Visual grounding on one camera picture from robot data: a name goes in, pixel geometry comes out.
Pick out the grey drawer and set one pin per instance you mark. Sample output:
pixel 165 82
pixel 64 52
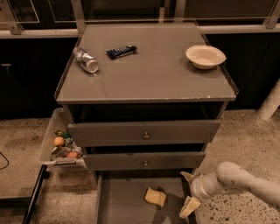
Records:
pixel 91 134
pixel 120 198
pixel 143 161

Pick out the white paper bowl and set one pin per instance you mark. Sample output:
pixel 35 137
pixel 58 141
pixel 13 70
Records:
pixel 205 56

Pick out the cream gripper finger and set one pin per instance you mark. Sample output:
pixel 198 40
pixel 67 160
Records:
pixel 188 176
pixel 190 205

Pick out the orange fruit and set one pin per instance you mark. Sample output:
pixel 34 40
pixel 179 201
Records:
pixel 59 141

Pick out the grey drawer cabinet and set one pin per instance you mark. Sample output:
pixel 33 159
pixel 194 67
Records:
pixel 155 83

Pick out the red apple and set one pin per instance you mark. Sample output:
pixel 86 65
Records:
pixel 72 154

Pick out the grey bottom drawer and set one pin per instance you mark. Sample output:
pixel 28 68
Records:
pixel 120 198

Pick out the clear plastic storage bin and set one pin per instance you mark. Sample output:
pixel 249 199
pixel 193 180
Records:
pixel 59 121

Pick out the grey top drawer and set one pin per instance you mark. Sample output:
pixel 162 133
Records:
pixel 91 134

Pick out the metal railing frame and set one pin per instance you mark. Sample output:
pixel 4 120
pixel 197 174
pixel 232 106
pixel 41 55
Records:
pixel 43 19

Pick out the dark blue snack bar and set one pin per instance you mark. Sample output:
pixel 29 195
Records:
pixel 121 51

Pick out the silver foil snack packet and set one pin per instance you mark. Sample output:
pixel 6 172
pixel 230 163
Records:
pixel 58 152

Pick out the yellow sponge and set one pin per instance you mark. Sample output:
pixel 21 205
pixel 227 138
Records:
pixel 155 197

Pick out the black metal bar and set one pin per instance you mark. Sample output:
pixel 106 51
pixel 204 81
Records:
pixel 35 193

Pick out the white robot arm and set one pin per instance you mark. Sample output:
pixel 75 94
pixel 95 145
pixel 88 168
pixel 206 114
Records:
pixel 238 182

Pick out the green snack bag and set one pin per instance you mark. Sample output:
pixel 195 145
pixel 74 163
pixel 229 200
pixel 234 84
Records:
pixel 66 135

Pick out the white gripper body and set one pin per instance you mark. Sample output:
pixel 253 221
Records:
pixel 198 186

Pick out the grey middle drawer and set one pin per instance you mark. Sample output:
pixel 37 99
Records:
pixel 143 161

